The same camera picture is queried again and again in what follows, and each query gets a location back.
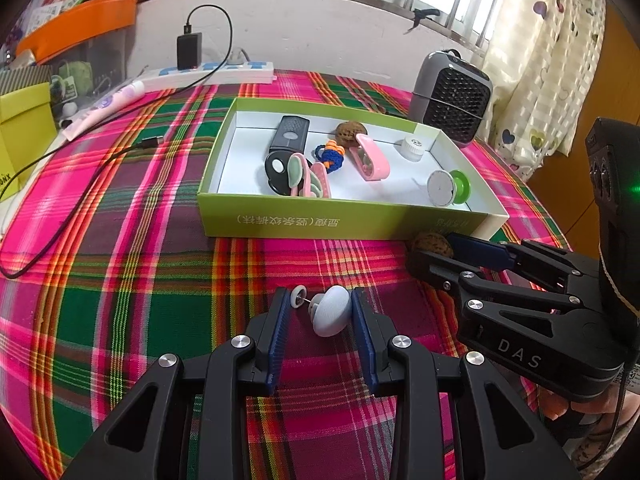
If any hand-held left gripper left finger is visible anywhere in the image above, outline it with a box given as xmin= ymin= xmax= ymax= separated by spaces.
xmin=60 ymin=287 xmax=293 ymax=480

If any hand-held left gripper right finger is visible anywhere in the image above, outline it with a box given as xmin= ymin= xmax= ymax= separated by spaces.
xmin=350 ymin=287 xmax=578 ymax=480

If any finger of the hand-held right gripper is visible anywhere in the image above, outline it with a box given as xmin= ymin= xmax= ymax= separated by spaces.
xmin=406 ymin=247 xmax=601 ymax=341
xmin=445 ymin=231 xmax=601 ymax=293

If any brown walnut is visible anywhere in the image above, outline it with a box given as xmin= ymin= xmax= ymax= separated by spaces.
xmin=334 ymin=121 xmax=370 ymax=148
xmin=411 ymin=231 xmax=455 ymax=261

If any white mushroom-shaped knob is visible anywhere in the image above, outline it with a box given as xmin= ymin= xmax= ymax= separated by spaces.
xmin=291 ymin=285 xmax=353 ymax=338

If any green white spool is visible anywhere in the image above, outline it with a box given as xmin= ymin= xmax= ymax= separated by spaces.
xmin=426 ymin=169 xmax=473 ymax=207

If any pink oblong case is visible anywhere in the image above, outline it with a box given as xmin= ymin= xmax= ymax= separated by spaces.
xmin=348 ymin=134 xmax=392 ymax=182

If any white ribbed round container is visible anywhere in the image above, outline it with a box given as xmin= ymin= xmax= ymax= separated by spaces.
xmin=397 ymin=136 xmax=426 ymax=162

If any green cardboard box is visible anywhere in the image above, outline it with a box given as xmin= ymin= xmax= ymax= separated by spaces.
xmin=196 ymin=96 xmax=510 ymax=241

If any pink green cable clip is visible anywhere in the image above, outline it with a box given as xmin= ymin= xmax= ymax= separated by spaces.
xmin=286 ymin=154 xmax=333 ymax=198

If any blue orange knitted keychain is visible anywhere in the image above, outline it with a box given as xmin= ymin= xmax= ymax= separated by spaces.
xmin=314 ymin=140 xmax=347 ymax=170

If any black round button disc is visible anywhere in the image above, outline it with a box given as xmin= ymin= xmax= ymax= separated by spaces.
xmin=264 ymin=152 xmax=313 ymax=196

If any black rectangular device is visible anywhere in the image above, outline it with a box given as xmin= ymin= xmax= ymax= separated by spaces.
xmin=269 ymin=115 xmax=311 ymax=157

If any person's right forearm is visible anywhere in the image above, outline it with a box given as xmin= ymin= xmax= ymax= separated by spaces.
xmin=570 ymin=412 xmax=632 ymax=468

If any person's right hand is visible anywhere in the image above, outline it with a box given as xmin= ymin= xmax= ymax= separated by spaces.
xmin=541 ymin=384 xmax=571 ymax=420

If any grey fan heater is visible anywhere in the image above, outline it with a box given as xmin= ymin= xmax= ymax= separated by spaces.
xmin=410 ymin=49 xmax=493 ymax=147

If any cream heart-print curtain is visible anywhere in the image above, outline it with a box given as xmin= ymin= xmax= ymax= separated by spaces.
xmin=480 ymin=0 xmax=608 ymax=181

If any black clip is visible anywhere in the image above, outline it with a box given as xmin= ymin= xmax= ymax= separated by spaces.
xmin=405 ymin=7 xmax=441 ymax=33

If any white blue power strip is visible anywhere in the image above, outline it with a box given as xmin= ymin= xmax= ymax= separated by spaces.
xmin=142 ymin=60 xmax=276 ymax=92

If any pink white tube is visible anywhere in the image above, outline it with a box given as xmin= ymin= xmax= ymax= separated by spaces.
xmin=62 ymin=81 xmax=146 ymax=141

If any black charger adapter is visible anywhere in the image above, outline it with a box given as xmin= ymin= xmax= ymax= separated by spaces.
xmin=176 ymin=32 xmax=203 ymax=70

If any yellow-green box striped lid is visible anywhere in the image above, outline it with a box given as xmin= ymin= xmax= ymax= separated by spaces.
xmin=0 ymin=67 xmax=56 ymax=203

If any pale green object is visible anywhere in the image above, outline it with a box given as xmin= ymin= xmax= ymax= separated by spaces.
xmin=59 ymin=60 xmax=93 ymax=88

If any clear bin orange lid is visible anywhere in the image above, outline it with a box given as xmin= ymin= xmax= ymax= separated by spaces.
xmin=15 ymin=0 xmax=138 ymax=106

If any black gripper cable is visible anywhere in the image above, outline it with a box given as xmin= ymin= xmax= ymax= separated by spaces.
xmin=597 ymin=355 xmax=633 ymax=466

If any black charging cable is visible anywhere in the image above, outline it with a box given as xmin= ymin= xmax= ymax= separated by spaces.
xmin=0 ymin=5 xmax=235 ymax=278

